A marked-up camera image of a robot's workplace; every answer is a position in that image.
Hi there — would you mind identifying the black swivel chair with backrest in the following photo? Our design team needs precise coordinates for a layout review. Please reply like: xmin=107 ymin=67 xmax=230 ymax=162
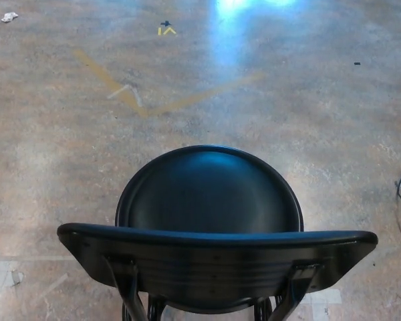
xmin=56 ymin=144 xmax=378 ymax=321

